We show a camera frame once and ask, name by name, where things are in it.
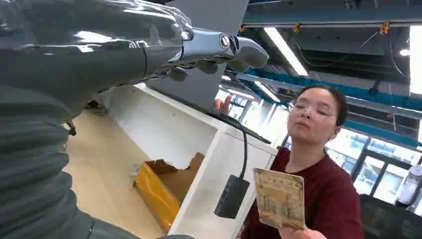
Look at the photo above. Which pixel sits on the person's right hand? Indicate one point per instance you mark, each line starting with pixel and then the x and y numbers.
pixel 223 105

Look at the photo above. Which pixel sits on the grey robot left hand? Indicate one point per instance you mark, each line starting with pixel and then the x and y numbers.
pixel 82 43

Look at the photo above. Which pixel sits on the person's left hand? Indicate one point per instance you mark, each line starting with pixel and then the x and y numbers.
pixel 301 234

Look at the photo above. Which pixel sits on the worn yellowish printed card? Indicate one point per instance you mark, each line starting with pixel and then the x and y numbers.
pixel 280 198

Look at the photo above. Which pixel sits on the ribbed grey robot left arm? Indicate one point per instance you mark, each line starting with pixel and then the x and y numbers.
pixel 33 171

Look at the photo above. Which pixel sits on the grey monitor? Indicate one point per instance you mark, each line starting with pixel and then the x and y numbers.
pixel 204 85

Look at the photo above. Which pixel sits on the black keyboard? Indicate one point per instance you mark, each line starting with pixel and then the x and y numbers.
pixel 254 132

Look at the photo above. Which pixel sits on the person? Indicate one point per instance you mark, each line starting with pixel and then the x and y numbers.
pixel 323 194

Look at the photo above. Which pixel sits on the long ceiling light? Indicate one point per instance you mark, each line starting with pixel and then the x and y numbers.
pixel 267 91
pixel 285 51

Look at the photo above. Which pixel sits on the black power adapter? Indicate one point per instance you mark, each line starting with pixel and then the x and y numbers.
pixel 231 197

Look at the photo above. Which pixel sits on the black office chair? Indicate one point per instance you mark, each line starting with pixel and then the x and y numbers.
pixel 389 219

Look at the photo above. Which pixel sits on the blue ceiling beam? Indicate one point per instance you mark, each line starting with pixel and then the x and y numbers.
pixel 329 87

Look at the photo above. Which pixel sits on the brown cardboard box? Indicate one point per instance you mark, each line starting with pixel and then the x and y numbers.
pixel 158 191

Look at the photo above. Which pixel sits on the white machine with silver parts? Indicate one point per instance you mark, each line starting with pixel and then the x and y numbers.
pixel 410 188

